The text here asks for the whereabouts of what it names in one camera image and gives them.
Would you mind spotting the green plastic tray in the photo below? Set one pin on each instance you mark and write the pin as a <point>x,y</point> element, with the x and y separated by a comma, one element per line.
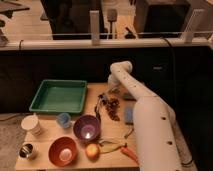
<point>58,96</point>

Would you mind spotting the bunch of dark grapes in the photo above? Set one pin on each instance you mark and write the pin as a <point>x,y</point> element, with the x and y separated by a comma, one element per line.
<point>111,108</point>

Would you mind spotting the red bowl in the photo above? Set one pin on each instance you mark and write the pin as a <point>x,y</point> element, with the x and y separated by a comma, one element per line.
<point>62,151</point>

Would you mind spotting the purple bowl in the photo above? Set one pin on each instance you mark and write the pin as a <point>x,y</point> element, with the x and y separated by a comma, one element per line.
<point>87,128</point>

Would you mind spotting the white paper cup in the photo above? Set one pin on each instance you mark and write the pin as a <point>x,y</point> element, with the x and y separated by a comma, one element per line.
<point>31,124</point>

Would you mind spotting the small metal cup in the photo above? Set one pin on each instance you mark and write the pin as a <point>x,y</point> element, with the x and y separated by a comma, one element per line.
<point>27,151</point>

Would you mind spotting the metal spoon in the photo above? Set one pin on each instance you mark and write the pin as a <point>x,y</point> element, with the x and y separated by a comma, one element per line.
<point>129,132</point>

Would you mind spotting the small blue cup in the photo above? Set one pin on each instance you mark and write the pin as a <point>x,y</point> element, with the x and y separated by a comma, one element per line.
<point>64,120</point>

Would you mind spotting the orange carrot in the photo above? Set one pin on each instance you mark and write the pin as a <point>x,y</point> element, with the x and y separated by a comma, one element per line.
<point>129,153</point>

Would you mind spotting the apple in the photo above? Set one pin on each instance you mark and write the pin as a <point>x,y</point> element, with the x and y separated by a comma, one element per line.
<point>92,151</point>

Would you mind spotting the blue sponge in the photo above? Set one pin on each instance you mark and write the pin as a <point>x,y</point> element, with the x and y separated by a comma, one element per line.
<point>128,115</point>

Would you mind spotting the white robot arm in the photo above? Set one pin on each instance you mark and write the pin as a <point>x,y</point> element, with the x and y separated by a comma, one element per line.
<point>152,120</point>

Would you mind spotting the dark grey block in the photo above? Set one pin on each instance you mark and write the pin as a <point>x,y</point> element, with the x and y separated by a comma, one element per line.
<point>127,96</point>

